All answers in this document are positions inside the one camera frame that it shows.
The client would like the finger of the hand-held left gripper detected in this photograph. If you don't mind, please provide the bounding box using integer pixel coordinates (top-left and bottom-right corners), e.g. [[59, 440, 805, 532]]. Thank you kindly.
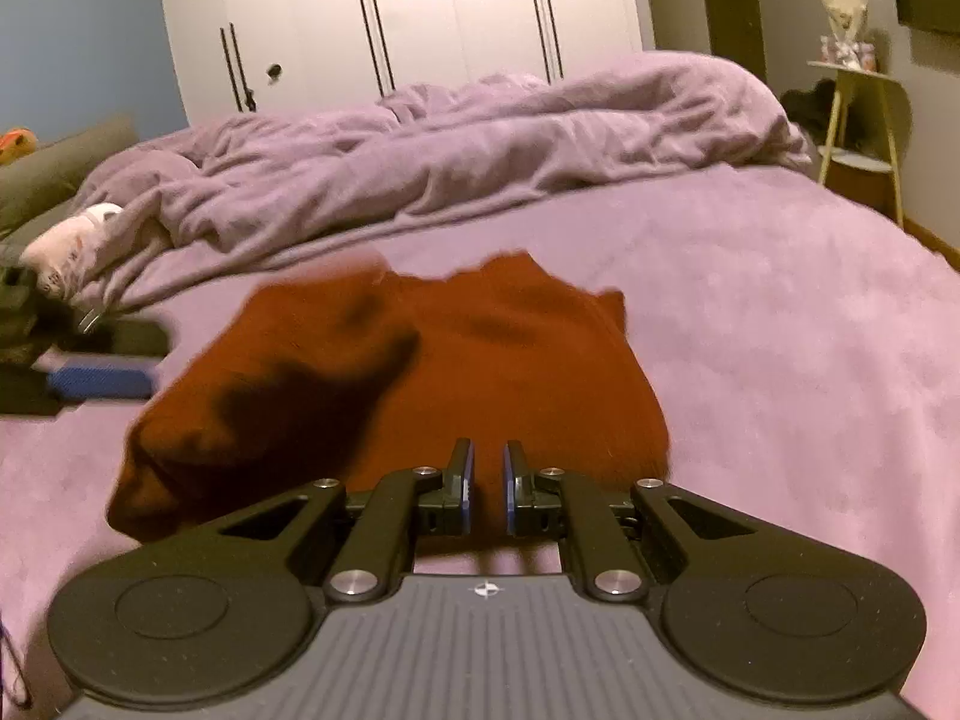
[[43, 362, 162, 400], [71, 317, 172, 359]]

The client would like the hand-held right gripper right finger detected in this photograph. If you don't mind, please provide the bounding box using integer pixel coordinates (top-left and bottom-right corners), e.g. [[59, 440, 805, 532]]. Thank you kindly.
[[502, 439, 820, 604]]

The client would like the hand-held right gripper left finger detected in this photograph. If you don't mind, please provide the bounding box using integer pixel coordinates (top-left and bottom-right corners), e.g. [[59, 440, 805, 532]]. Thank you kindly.
[[161, 437, 477, 606]]

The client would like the brown knitted cardigan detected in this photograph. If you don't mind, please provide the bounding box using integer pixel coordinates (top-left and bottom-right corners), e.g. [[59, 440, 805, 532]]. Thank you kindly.
[[105, 249, 672, 545]]

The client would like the white plush toy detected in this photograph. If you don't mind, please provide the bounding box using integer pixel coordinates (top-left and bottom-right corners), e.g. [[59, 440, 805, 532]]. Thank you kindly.
[[19, 201, 126, 295]]

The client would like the green cushion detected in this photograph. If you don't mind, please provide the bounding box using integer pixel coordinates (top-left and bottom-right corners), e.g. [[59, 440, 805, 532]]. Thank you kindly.
[[0, 117, 143, 239]]

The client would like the orange toy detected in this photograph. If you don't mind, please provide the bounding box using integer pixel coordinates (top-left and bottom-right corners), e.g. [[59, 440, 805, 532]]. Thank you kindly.
[[0, 127, 40, 167]]

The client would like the bed with purple sheet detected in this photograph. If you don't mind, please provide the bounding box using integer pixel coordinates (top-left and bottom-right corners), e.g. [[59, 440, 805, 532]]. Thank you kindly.
[[0, 51, 960, 720]]

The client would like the purple crumpled duvet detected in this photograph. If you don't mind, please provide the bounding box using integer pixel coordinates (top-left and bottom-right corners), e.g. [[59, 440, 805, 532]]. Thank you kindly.
[[73, 51, 816, 310]]

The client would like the white wardrobe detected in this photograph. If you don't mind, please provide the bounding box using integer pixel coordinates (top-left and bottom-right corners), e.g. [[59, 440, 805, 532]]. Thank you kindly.
[[154, 0, 647, 126]]

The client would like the dark cloth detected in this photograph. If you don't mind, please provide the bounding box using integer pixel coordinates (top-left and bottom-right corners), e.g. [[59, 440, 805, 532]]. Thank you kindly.
[[780, 77, 839, 149]]

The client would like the yellow side table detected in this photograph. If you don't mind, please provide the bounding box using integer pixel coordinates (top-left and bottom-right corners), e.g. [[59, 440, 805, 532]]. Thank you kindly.
[[806, 58, 914, 224]]

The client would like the dark door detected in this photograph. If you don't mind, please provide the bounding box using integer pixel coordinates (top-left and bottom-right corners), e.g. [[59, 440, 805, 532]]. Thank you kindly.
[[692, 0, 771, 85]]

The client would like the paper wrapped bouquet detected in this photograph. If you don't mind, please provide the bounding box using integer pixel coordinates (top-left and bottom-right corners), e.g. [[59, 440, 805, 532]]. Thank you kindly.
[[814, 0, 880, 73]]

